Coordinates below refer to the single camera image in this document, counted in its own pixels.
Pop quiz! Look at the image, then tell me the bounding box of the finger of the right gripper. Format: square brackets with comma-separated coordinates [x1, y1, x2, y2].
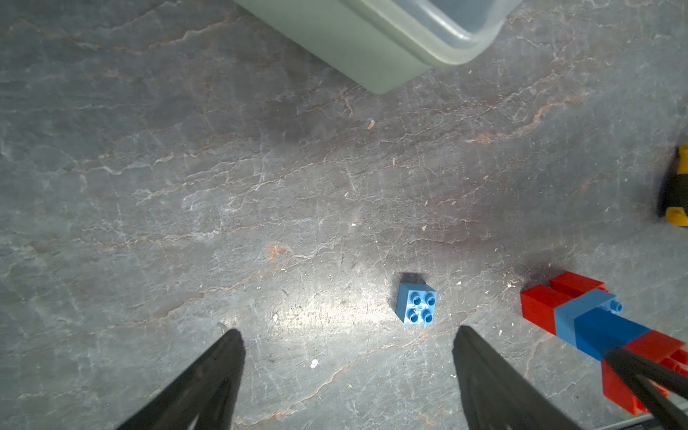
[605, 348, 687, 429]

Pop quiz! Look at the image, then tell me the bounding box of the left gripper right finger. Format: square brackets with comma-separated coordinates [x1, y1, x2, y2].
[453, 325, 580, 429]

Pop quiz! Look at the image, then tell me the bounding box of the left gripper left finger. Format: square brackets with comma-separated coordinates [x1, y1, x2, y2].
[119, 329, 247, 429]

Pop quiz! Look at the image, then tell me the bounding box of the red long lego brick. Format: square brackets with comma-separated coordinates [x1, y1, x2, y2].
[601, 331, 687, 416]

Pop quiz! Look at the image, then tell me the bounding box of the light blue long lego brick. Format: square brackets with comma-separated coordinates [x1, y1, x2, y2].
[554, 290, 624, 347]

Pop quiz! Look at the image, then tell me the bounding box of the light blue square brick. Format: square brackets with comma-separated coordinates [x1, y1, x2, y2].
[395, 282, 437, 325]

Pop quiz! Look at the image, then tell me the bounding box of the dark blue square lego brick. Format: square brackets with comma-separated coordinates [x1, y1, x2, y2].
[574, 308, 650, 361]

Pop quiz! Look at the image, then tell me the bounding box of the red square lego brick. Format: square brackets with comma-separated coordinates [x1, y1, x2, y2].
[521, 285, 572, 335]
[550, 272, 609, 298]

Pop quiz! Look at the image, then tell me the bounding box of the yellow black screwdriver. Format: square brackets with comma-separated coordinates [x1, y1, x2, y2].
[661, 144, 687, 228]

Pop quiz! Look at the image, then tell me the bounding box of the translucent plastic storage box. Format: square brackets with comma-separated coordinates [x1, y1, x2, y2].
[240, 0, 519, 94]

